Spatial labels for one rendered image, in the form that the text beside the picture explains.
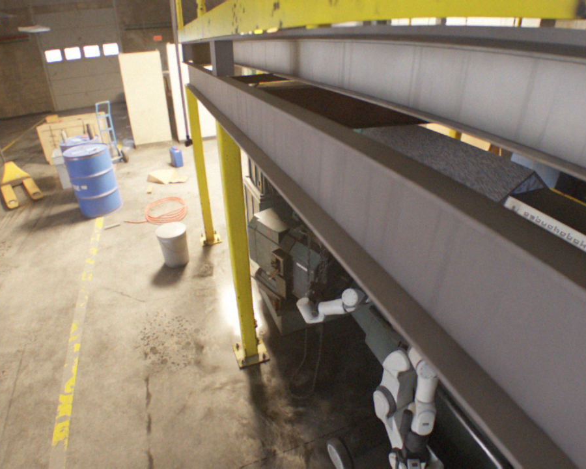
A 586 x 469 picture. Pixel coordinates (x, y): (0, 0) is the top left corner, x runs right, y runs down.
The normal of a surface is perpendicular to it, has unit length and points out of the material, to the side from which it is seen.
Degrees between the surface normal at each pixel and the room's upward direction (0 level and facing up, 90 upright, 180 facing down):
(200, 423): 0
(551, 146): 90
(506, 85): 90
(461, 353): 0
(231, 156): 90
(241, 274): 90
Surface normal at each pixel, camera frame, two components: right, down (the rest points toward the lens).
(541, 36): -0.93, 0.19
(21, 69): 0.37, 0.49
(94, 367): 0.00, -0.85
